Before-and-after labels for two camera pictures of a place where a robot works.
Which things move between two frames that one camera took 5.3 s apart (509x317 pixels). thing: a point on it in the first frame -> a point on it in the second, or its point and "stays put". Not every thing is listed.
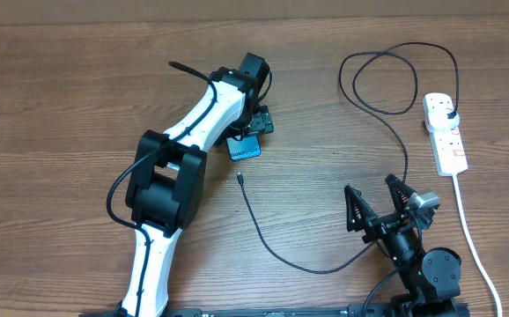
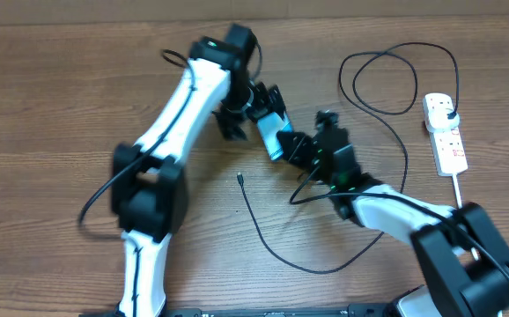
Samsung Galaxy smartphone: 244,148 -> 269,126
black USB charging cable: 281,257 stays put
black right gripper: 380,224 -> 300,144
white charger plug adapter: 438,119 stays put
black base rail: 328,312 stays put
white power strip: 448,146 stays put
